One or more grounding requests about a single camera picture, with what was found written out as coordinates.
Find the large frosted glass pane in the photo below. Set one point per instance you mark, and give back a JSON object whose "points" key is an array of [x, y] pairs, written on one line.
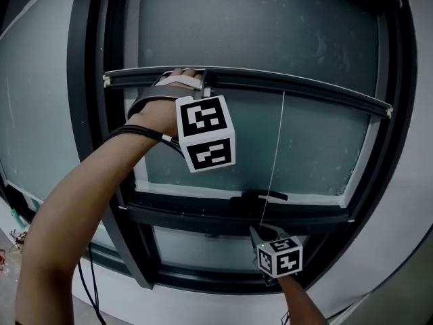
{"points": [[34, 113]]}

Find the tangle of brown sticks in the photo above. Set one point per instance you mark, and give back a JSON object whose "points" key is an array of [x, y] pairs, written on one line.
{"points": [[18, 237]]}

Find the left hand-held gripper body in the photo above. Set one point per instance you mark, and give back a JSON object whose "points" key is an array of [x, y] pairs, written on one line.
{"points": [[203, 120]]}

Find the teal plastic bottle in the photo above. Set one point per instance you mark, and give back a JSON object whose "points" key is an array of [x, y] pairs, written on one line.
{"points": [[16, 217]]}

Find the small fixed glass pane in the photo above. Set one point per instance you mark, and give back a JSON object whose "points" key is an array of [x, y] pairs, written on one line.
{"points": [[220, 249]]}

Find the person's right forearm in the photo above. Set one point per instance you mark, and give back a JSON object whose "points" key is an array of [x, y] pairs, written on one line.
{"points": [[301, 303]]}

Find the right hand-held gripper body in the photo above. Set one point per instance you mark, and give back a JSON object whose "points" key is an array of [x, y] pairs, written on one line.
{"points": [[280, 259]]}

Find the person's left hand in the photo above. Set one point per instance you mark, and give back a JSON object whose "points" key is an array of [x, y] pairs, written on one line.
{"points": [[159, 113]]}

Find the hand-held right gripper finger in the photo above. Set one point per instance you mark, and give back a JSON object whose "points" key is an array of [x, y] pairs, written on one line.
{"points": [[275, 234], [256, 237]]}

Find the frosted glass window sash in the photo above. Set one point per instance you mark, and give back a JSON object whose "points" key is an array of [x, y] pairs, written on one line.
{"points": [[304, 154]]}

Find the red and white wrapper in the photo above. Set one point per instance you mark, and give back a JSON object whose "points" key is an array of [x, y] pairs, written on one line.
{"points": [[2, 259]]}

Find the person's left forearm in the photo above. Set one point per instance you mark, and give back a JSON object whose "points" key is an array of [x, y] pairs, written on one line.
{"points": [[67, 198]]}

